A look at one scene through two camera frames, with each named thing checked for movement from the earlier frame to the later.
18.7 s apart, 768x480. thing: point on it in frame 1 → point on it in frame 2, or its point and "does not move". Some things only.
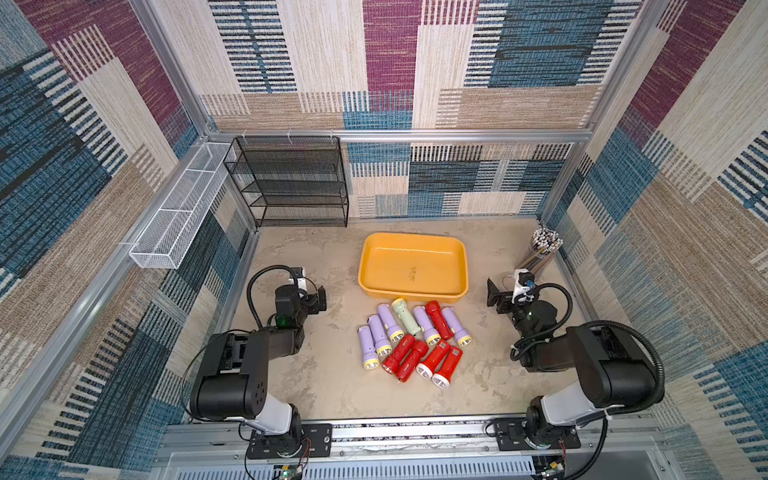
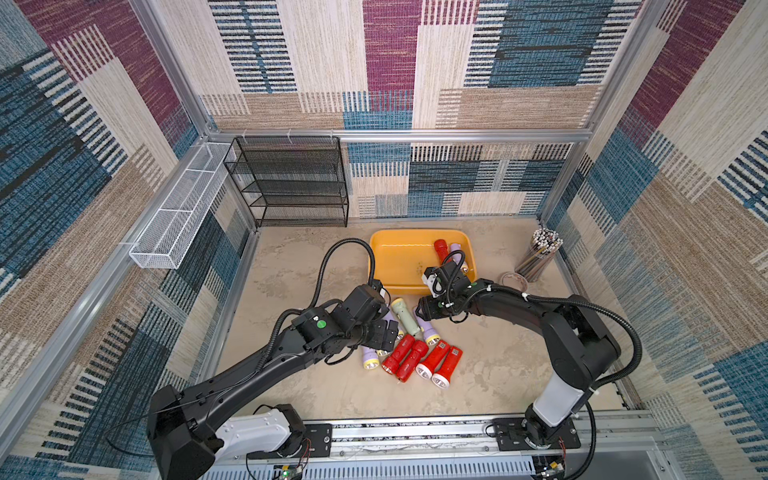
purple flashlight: [394, 333] does not move
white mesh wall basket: [167, 237] does not move
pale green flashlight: [409, 321] does not move
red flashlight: [392, 361] does not move
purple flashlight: [431, 335] does not move
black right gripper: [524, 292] → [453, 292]
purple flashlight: [462, 337] → [454, 247]
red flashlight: [441, 323] → [441, 248]
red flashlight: [419, 350] does not move
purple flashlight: [369, 355] does not move
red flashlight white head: [433, 359] does not move
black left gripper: [314, 308] → [381, 338]
